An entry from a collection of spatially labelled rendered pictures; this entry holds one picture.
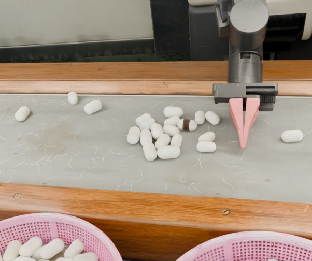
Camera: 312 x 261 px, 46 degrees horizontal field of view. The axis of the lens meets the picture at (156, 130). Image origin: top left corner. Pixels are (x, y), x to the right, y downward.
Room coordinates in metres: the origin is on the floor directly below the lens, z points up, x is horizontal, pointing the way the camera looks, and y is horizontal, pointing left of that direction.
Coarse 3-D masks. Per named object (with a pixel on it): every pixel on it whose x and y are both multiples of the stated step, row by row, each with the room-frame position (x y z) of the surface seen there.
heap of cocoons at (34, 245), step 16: (16, 240) 0.34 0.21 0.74; (32, 240) 0.33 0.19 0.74; (80, 240) 0.33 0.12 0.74; (0, 256) 0.32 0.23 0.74; (16, 256) 0.32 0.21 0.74; (32, 256) 0.32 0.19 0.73; (48, 256) 0.31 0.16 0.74; (64, 256) 0.31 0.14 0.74; (80, 256) 0.30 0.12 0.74; (96, 256) 0.30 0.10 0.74
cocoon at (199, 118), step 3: (198, 111) 0.57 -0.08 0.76; (201, 111) 0.57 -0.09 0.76; (195, 114) 0.57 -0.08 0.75; (198, 114) 0.56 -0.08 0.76; (201, 114) 0.56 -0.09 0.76; (204, 114) 0.57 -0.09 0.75; (195, 117) 0.56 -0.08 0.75; (198, 117) 0.55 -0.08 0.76; (201, 117) 0.55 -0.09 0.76; (204, 117) 0.56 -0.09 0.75; (195, 120) 0.55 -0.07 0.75; (198, 120) 0.55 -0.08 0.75; (201, 120) 0.55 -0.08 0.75; (204, 120) 0.56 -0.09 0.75; (198, 123) 0.55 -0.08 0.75; (201, 123) 0.55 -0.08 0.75
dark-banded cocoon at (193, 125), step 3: (180, 120) 0.55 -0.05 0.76; (192, 120) 0.54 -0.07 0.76; (177, 123) 0.55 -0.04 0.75; (180, 123) 0.54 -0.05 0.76; (192, 123) 0.54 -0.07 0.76; (195, 123) 0.54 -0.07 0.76; (180, 126) 0.54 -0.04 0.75; (189, 126) 0.53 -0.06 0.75; (192, 126) 0.53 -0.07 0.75; (195, 126) 0.54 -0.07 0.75; (189, 129) 0.53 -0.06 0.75; (192, 129) 0.53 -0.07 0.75
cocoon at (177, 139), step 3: (174, 135) 0.51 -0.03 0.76; (177, 135) 0.51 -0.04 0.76; (180, 135) 0.51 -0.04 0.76; (174, 138) 0.50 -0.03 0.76; (177, 138) 0.50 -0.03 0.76; (180, 138) 0.50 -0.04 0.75; (171, 141) 0.50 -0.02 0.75; (174, 141) 0.49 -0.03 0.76; (177, 141) 0.49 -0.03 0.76; (180, 141) 0.50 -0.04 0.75; (171, 144) 0.49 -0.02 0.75; (174, 144) 0.49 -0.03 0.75; (177, 144) 0.49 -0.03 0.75; (180, 144) 0.49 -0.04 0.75
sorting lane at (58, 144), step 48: (0, 96) 0.77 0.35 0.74; (48, 96) 0.74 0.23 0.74; (96, 96) 0.71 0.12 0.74; (144, 96) 0.68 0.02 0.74; (192, 96) 0.66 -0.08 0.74; (288, 96) 0.61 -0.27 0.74; (0, 144) 0.57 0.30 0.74; (48, 144) 0.55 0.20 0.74; (96, 144) 0.54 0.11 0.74; (192, 144) 0.50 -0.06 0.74; (288, 144) 0.47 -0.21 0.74; (192, 192) 0.39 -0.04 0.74; (240, 192) 0.38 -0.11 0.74; (288, 192) 0.36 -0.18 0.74
